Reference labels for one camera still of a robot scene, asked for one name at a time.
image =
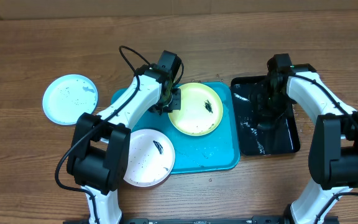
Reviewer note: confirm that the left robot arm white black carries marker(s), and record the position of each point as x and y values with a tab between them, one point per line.
99	152

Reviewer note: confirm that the light blue plate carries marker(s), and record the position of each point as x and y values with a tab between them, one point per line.
68	97

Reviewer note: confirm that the black plastic tray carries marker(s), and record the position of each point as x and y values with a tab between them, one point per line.
254	140

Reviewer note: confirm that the white pink plate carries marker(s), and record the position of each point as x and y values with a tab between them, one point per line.
146	167

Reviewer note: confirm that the black food scrap on yellow plate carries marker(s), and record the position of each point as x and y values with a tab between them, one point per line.
208	106

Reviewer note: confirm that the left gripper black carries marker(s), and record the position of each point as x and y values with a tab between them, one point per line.
176	102

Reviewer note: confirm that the yellow plate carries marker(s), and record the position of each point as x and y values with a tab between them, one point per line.
192	118

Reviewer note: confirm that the black food scrap on white plate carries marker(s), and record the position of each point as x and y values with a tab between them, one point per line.
158	146

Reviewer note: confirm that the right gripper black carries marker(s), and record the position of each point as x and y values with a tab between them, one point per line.
264	114

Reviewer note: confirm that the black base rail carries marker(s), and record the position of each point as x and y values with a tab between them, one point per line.
253	220

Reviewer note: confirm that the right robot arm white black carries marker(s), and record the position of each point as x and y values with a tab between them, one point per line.
333	156

